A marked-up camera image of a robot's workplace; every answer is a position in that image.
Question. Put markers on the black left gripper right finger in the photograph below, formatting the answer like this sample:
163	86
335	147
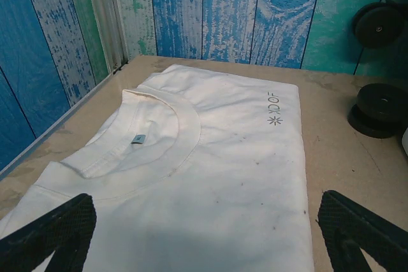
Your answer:
350	227

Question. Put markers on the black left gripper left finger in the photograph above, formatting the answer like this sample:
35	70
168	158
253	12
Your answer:
63	221

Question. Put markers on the aluminium corner post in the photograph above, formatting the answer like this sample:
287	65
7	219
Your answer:
105	14

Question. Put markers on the white XDOF t-shirt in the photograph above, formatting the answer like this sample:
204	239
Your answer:
207	157

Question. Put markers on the white hard-shell wheeled suitcase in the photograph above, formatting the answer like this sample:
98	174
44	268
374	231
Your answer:
377	106

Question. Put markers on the aluminium table side rail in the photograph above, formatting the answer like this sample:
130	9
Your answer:
48	132

